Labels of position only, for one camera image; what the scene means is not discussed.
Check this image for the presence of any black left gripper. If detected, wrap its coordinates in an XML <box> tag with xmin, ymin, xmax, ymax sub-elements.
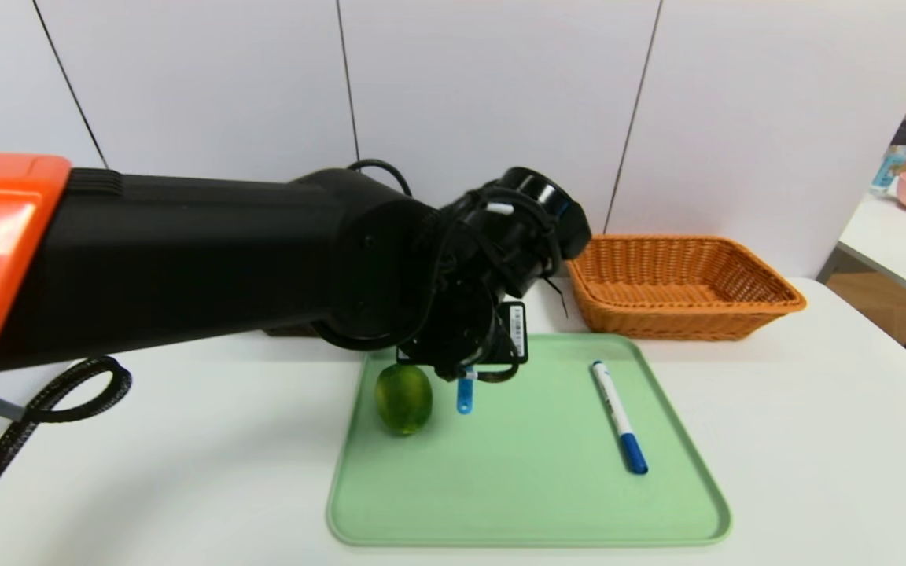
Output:
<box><xmin>396</xmin><ymin>301</ymin><xmax>529</xmax><ymax>382</ymax></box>

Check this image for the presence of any green lime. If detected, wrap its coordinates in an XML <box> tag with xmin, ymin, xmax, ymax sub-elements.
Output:
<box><xmin>375</xmin><ymin>363</ymin><xmax>434</xmax><ymax>437</ymax></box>

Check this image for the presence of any white marker with blue cap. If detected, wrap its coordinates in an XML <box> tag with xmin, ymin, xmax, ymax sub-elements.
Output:
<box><xmin>591</xmin><ymin>361</ymin><xmax>649</xmax><ymax>475</ymax></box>

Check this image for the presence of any orange wicker basket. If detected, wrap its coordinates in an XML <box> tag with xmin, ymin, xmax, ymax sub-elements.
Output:
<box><xmin>565</xmin><ymin>234</ymin><xmax>807</xmax><ymax>342</ymax></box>

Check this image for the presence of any light green plastic tray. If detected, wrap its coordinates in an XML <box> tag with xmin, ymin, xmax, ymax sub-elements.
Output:
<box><xmin>327</xmin><ymin>333</ymin><xmax>732</xmax><ymax>546</ymax></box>

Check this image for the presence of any light blue bottle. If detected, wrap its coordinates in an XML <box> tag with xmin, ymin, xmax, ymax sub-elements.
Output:
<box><xmin>871</xmin><ymin>145</ymin><xmax>906</xmax><ymax>194</ymax></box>

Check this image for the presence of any thin black left camera cable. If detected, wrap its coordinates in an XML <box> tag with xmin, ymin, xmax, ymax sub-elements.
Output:
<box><xmin>346</xmin><ymin>159</ymin><xmax>414</xmax><ymax>197</ymax></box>

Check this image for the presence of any thick black braided left cable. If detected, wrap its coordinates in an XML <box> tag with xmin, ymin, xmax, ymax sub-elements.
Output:
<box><xmin>0</xmin><ymin>356</ymin><xmax>133</xmax><ymax>556</ymax></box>

